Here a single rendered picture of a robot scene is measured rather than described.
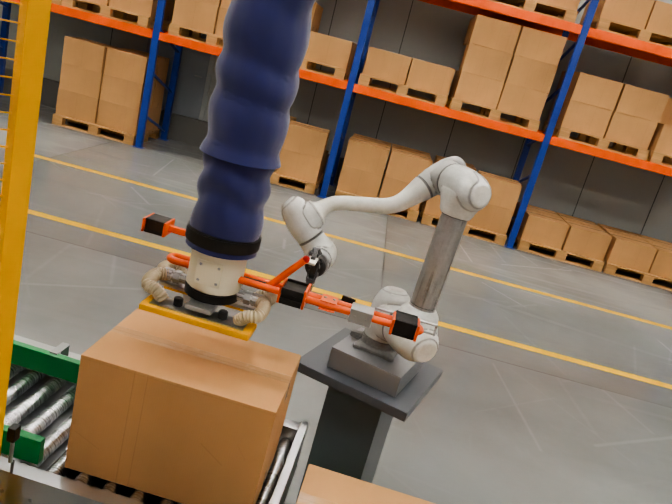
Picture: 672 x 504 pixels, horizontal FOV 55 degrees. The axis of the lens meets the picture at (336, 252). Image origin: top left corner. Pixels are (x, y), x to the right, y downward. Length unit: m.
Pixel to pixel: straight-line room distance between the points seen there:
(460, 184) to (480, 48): 6.72
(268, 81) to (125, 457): 1.20
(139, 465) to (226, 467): 0.27
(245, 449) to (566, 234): 7.89
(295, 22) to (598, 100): 7.71
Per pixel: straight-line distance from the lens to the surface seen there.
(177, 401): 1.99
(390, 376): 2.58
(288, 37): 1.79
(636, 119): 9.46
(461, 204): 2.33
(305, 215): 2.34
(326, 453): 2.91
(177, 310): 1.96
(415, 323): 1.94
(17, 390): 2.63
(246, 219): 1.87
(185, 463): 2.09
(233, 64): 1.80
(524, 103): 9.08
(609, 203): 10.92
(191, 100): 10.68
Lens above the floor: 1.96
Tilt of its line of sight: 17 degrees down
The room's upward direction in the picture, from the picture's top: 15 degrees clockwise
